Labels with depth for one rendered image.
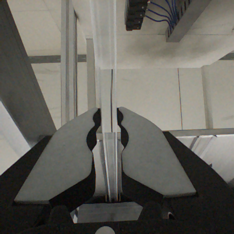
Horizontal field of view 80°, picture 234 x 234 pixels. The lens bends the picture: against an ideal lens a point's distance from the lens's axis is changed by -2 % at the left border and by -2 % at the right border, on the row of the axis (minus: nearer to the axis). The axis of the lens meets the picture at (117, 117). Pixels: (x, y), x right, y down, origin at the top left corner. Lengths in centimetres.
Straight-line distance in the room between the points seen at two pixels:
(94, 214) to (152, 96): 178
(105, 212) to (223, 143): 21
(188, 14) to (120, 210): 51
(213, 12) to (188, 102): 160
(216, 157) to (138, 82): 178
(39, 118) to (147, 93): 182
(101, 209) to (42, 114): 19
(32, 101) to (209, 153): 22
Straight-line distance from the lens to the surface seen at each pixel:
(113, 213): 29
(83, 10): 54
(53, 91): 206
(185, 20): 54
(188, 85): 218
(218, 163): 26
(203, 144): 20
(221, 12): 64
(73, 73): 44
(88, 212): 29
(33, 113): 17
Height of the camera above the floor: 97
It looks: 4 degrees down
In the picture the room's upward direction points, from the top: 178 degrees clockwise
